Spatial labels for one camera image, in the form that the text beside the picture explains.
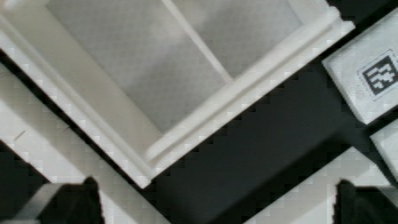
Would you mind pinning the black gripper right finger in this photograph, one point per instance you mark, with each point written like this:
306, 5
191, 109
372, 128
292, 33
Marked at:
367, 204

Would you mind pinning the white U-shaped fence frame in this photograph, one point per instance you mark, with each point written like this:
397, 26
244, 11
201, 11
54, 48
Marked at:
54, 150

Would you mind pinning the white cabinet body box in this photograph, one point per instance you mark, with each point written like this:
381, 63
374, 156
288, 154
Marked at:
155, 66

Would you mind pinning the white cabinet door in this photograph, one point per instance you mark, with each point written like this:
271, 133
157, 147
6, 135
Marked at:
363, 69

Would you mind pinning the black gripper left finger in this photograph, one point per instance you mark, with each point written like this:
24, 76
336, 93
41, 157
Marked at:
65, 204

